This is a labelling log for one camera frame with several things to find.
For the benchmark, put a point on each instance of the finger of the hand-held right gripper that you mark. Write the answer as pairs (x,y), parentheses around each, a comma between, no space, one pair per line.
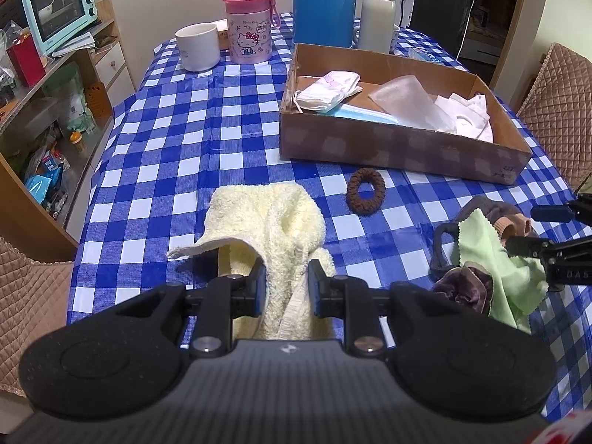
(552,213)
(527,246)

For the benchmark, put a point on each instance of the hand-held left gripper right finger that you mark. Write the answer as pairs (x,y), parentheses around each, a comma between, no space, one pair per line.
(317,289)

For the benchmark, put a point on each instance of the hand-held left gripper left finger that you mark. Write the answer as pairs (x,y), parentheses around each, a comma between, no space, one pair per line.
(260,286)

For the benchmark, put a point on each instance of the beige sock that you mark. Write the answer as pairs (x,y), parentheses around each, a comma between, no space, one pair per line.
(508,226)

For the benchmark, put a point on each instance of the green microfiber cloth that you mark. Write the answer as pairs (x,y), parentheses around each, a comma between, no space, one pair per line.
(490,259)

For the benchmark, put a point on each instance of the grey cloth mask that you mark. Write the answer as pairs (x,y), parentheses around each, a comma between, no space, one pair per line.
(485,208)

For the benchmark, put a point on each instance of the yellow towel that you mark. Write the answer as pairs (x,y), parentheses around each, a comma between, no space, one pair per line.
(263,222)

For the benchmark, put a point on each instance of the purple velvet scrunchie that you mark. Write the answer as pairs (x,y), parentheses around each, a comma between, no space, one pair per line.
(462,286)

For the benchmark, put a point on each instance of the cardboard box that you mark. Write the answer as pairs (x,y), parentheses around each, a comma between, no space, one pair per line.
(393,157)

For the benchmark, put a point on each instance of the blue face mask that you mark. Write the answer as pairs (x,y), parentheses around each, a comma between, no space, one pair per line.
(365,115)

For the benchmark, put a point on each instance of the translucent plastic bag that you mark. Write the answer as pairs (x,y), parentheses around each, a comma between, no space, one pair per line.
(407,99)

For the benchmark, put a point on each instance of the pink white patterned packet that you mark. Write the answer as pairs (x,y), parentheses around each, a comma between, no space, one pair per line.
(340,83)

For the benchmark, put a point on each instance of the brown quilted chair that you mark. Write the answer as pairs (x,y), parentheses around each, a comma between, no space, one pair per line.
(27,310)
(559,111)

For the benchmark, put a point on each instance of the blue checkered tablecloth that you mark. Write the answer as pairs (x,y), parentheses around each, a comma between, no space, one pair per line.
(162,162)

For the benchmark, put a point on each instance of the red white patterned cloth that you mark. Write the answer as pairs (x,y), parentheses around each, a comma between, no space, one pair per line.
(564,428)

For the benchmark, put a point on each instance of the clear blue tissue pack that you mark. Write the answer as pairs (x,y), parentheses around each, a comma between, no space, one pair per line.
(423,54)

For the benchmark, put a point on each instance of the orange cap bottle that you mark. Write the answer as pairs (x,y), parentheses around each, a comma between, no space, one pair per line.
(78,143)

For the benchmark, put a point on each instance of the dark refrigerator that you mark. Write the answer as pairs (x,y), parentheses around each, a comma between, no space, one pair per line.
(439,4)

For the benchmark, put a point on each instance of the blue packet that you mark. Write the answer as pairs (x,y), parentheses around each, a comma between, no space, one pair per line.
(41,187)

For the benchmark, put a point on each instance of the brown wooden holder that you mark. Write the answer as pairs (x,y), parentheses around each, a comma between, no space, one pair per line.
(99,101)

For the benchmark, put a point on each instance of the wooden shelf unit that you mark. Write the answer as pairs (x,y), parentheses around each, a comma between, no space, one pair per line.
(27,208)

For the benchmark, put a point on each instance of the white mug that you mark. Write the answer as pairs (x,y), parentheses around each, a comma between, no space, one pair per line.
(199,48)

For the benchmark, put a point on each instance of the pink cartoon lidded cup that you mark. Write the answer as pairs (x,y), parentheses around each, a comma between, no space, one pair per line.
(249,32)

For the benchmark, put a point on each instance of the small tan box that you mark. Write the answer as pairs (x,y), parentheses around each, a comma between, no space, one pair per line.
(221,34)

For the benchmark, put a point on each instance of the white insulated bottle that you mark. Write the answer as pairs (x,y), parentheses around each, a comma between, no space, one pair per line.
(377,18)

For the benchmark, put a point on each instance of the green patterned bag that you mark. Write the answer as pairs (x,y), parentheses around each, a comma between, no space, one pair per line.
(74,97)

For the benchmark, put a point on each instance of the blue thermos flask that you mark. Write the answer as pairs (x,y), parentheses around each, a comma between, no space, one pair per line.
(323,4)

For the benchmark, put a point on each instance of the paper booklet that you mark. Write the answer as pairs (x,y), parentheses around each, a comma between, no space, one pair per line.
(74,45)

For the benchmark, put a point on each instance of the red box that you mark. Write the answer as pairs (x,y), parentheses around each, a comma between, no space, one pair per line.
(25,60)

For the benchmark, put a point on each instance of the teal toaster oven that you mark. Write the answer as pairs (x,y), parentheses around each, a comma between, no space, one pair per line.
(55,7)

